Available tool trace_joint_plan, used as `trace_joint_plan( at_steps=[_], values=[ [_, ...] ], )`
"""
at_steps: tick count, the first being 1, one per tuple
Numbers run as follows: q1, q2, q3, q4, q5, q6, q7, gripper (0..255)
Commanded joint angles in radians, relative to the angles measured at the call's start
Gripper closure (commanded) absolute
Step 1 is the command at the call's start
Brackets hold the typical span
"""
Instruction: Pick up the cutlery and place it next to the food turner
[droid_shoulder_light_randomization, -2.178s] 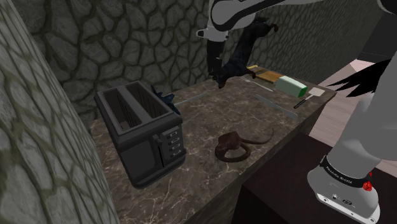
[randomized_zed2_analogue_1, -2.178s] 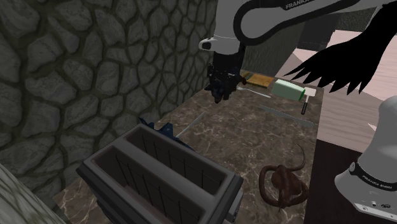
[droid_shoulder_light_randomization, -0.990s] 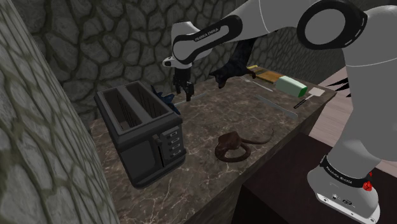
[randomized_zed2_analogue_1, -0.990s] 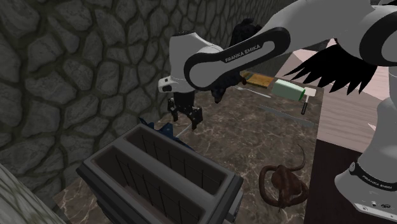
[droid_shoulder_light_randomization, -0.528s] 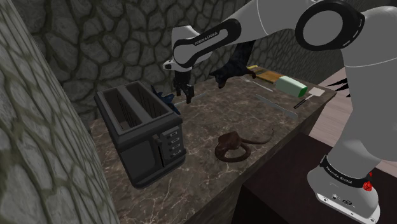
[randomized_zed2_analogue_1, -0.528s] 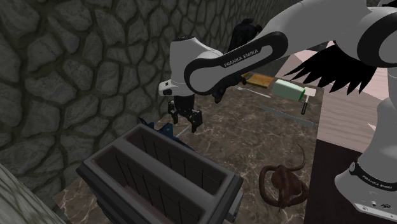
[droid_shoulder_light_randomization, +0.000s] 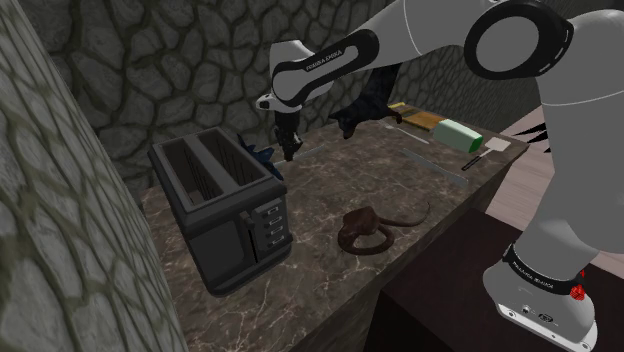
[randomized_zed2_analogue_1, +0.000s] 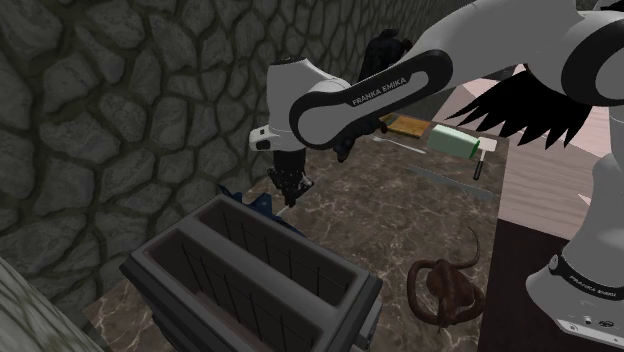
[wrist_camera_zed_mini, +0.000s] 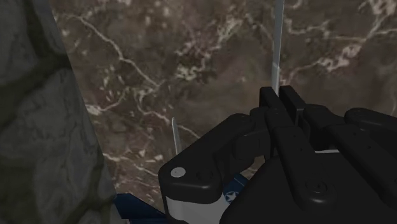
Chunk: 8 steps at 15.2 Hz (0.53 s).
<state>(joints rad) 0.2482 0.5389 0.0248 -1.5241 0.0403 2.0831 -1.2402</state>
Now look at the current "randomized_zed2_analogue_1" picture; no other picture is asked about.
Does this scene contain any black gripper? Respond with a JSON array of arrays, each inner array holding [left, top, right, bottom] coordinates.
[[266, 147, 316, 209]]

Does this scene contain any dark blue crumpled thing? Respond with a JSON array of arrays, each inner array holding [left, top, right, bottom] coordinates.
[[217, 183, 307, 239]]

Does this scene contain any dark grey toaster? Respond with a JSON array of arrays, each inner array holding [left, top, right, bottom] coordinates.
[[119, 194, 384, 352]]

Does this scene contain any silver fork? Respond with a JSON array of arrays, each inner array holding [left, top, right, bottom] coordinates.
[[369, 134, 428, 155]]

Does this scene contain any wooden cutting board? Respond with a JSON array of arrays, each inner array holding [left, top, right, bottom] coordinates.
[[379, 112, 433, 140]]

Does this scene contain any long grey knife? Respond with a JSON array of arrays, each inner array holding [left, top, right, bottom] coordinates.
[[403, 164, 495, 202]]

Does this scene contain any pale green box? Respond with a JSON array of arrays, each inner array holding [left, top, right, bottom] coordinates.
[[425, 123, 482, 161]]

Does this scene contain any black figure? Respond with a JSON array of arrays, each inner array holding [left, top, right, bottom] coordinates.
[[334, 27, 415, 164]]

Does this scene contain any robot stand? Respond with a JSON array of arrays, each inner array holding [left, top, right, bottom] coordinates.
[[479, 218, 624, 352]]

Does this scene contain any black spiky feathered thing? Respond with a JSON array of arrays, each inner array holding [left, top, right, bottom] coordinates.
[[444, 62, 594, 150]]

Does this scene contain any white spatula with black handle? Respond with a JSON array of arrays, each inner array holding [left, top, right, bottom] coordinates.
[[472, 137, 499, 182]]

